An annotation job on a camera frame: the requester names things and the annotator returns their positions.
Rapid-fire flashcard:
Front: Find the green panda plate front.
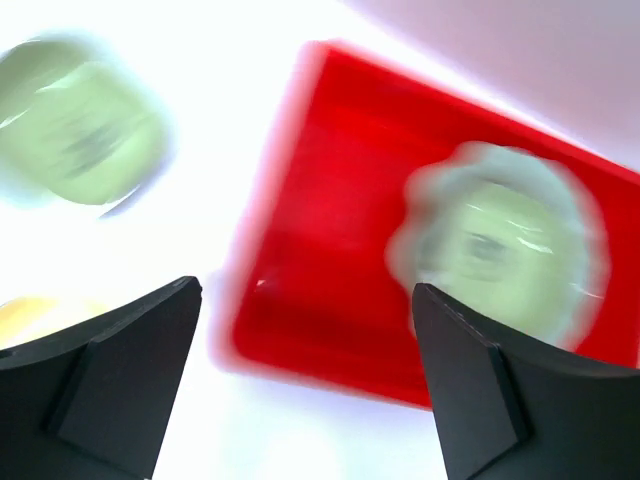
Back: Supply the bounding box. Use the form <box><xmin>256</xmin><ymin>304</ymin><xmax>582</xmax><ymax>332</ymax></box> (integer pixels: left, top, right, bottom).
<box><xmin>415</xmin><ymin>200</ymin><xmax>589</xmax><ymax>348</ymax></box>

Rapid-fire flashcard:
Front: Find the large green scalloped bowl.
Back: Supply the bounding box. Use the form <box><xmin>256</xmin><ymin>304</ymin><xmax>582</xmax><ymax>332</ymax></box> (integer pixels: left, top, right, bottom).
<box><xmin>386</xmin><ymin>142</ymin><xmax>609</xmax><ymax>350</ymax></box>

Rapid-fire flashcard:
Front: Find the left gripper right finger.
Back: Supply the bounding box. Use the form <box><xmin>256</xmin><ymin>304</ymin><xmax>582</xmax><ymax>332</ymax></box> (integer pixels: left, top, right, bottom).
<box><xmin>412</xmin><ymin>284</ymin><xmax>639</xmax><ymax>479</ymax></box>

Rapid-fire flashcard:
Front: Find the green panda plate back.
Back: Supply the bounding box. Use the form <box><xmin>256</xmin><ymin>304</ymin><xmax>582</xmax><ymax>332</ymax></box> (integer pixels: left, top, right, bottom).
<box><xmin>1</xmin><ymin>35</ymin><xmax>174</xmax><ymax>216</ymax></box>

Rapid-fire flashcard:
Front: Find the red plastic bin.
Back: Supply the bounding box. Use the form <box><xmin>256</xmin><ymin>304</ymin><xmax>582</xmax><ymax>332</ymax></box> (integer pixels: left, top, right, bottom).
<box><xmin>217</xmin><ymin>41</ymin><xmax>639</xmax><ymax>408</ymax></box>

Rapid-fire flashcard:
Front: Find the yellow panda plate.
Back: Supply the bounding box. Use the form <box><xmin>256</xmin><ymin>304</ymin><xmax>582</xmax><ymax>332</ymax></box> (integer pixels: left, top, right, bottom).
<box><xmin>1</xmin><ymin>297</ymin><xmax>108</xmax><ymax>349</ymax></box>

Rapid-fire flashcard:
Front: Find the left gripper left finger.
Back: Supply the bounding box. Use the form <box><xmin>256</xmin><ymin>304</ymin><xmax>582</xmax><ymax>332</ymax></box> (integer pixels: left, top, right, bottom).
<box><xmin>1</xmin><ymin>276</ymin><xmax>202</xmax><ymax>480</ymax></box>

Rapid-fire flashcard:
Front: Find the green panda plate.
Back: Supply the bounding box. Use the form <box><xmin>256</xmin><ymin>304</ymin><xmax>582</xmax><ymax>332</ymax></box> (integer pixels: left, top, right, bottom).
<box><xmin>415</xmin><ymin>200</ymin><xmax>589</xmax><ymax>348</ymax></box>
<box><xmin>1</xmin><ymin>35</ymin><xmax>174</xmax><ymax>216</ymax></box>

